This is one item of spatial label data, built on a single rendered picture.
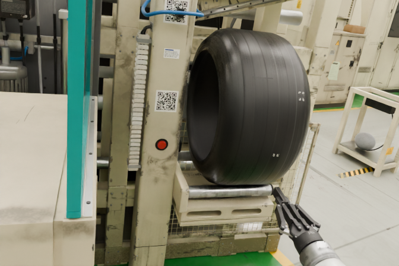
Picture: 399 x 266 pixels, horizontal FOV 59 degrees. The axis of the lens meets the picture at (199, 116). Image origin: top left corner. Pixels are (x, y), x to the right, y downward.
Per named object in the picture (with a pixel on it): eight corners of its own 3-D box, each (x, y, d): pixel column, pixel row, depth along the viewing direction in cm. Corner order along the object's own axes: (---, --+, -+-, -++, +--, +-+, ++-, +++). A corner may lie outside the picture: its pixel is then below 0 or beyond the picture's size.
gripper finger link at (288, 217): (299, 238, 98) (294, 239, 97) (281, 210, 107) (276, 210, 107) (303, 228, 96) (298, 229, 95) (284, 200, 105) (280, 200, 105)
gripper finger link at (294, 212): (306, 228, 96) (310, 228, 96) (288, 200, 106) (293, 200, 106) (301, 238, 98) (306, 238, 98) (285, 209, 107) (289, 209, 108)
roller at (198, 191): (181, 190, 128) (183, 200, 125) (183, 183, 125) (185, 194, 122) (267, 187, 138) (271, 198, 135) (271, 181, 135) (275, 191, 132)
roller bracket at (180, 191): (178, 214, 121) (181, 189, 118) (160, 159, 157) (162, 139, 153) (187, 214, 122) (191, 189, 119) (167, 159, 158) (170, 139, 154)
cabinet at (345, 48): (310, 110, 565) (331, 31, 523) (285, 98, 611) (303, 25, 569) (347, 107, 611) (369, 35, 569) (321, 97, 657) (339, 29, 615)
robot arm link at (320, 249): (315, 258, 84) (303, 238, 89) (303, 283, 88) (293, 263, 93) (347, 255, 86) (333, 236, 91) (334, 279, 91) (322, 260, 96)
